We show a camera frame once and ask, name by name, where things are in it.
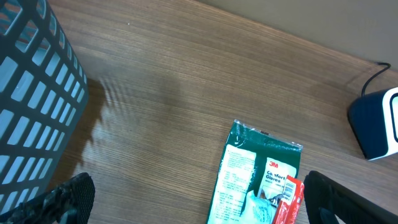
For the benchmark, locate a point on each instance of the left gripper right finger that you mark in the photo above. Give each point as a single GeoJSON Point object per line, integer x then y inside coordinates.
{"type": "Point", "coordinates": [327, 201]}

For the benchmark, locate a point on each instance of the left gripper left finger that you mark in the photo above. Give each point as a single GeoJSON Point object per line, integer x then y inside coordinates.
{"type": "Point", "coordinates": [69, 202]}

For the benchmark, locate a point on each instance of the red toothpaste tube box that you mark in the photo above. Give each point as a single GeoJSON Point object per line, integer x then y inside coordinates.
{"type": "Point", "coordinates": [289, 205]}

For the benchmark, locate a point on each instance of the green glove package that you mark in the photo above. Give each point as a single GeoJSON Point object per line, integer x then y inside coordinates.
{"type": "Point", "coordinates": [251, 178]}

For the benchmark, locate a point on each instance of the white barcode scanner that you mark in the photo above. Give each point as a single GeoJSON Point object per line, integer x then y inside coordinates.
{"type": "Point", "coordinates": [373, 119]}

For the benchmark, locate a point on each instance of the grey plastic shopping basket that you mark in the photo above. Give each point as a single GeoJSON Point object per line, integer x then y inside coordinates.
{"type": "Point", "coordinates": [44, 92]}

